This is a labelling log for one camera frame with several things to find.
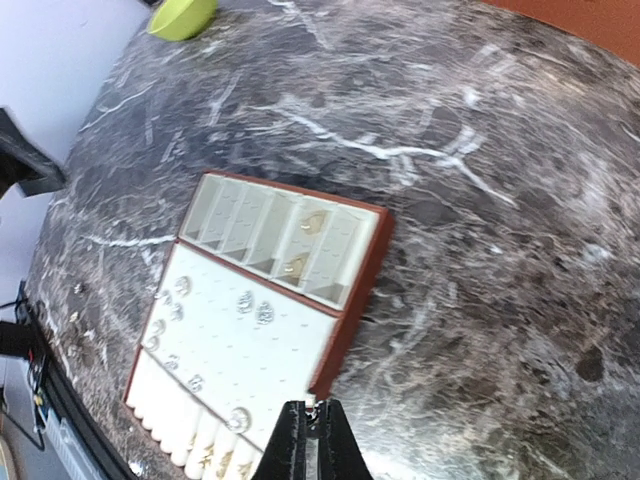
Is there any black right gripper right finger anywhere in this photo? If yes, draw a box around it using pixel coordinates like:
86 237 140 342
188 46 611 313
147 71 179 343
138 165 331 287
316 399 373 480

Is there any silver stud earring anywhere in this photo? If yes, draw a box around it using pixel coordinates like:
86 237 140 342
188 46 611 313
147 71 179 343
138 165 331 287
305 394 318 419

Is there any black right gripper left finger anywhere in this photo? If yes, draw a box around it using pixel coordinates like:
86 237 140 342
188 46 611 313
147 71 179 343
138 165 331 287
255 401 307 480

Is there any green plastic bowl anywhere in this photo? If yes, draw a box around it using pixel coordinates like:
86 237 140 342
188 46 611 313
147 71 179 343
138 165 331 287
147 0 218 42

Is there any red wooden jewelry box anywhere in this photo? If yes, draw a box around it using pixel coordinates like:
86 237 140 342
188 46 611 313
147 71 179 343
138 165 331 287
487 0 639 66

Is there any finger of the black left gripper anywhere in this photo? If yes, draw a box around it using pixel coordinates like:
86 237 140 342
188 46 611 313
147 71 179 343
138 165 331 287
0 107 65 197

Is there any beige jewelry tray insert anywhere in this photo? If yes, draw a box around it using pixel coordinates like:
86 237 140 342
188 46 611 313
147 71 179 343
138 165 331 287
124 171 394 479

